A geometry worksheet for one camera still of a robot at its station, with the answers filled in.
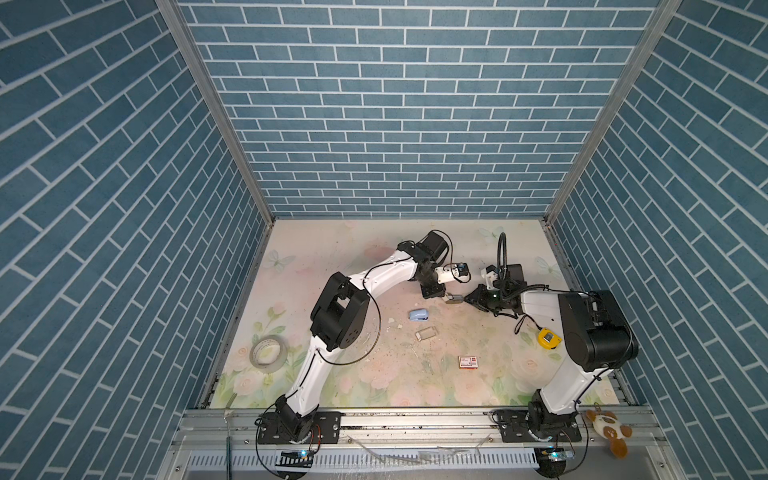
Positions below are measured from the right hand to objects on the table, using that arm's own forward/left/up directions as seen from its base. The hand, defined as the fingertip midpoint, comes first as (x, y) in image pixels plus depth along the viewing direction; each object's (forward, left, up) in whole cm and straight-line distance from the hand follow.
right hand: (464, 295), depth 97 cm
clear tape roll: (-24, +58, -1) cm, 63 cm away
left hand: (-1, +8, +5) cm, 9 cm away
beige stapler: (-2, +3, 0) cm, 4 cm away
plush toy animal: (-35, -32, +1) cm, 48 cm away
